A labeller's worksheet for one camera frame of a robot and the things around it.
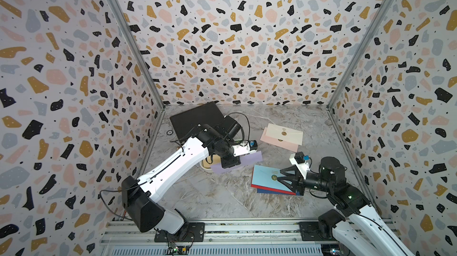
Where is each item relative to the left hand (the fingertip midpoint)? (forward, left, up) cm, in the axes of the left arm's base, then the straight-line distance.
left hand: (238, 157), depth 74 cm
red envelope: (-6, -15, -20) cm, 26 cm away
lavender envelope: (-2, -3, +1) cm, 4 cm away
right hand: (-8, -17, -1) cm, 18 cm away
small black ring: (+28, +41, -19) cm, 53 cm away
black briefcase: (+38, +18, -15) cm, 45 cm away
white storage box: (+2, +15, -14) cm, 21 cm away
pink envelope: (+21, -23, -21) cm, 38 cm away
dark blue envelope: (-7, -12, -21) cm, 25 cm away
